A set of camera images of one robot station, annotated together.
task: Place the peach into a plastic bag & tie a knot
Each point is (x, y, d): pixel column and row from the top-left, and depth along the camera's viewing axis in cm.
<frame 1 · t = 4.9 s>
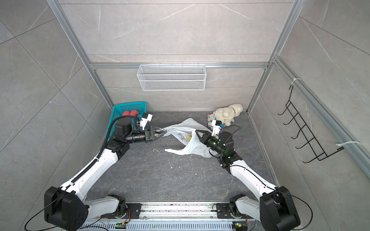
left hand: (164, 132, 70), fingers open
right hand: (195, 131, 76), fingers closed
white printed plastic bag: (185, 131, 80), point 24 cm above the table
teal plastic basket: (118, 110, 115), point 6 cm above the table
red peach: (126, 113, 113), point 6 cm above the table
red peach 2: (133, 112, 113), point 7 cm above the table
white plush toy: (226, 115, 105), point 11 cm above the table

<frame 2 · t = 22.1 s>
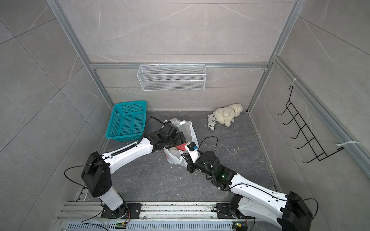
left hand: (183, 138, 84), fingers open
right hand: (183, 154, 73), fingers closed
white printed plastic bag: (173, 155, 78), point 17 cm above the table
red peach 2: (181, 147, 82), point 17 cm above the table
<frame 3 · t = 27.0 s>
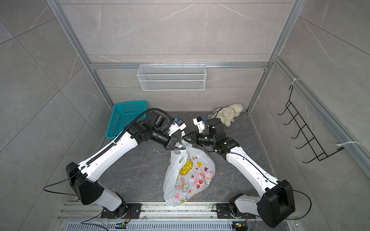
left hand: (185, 147, 66), fingers closed
right hand: (183, 138, 71), fingers closed
white printed plastic bag: (190, 170, 82), point 8 cm above the table
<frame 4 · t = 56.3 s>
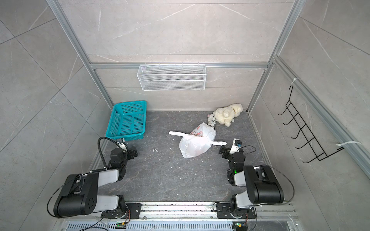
left hand: (127, 144, 92), fingers open
right hand: (230, 143, 90), fingers open
white printed plastic bag: (198, 141, 88), point 14 cm above the table
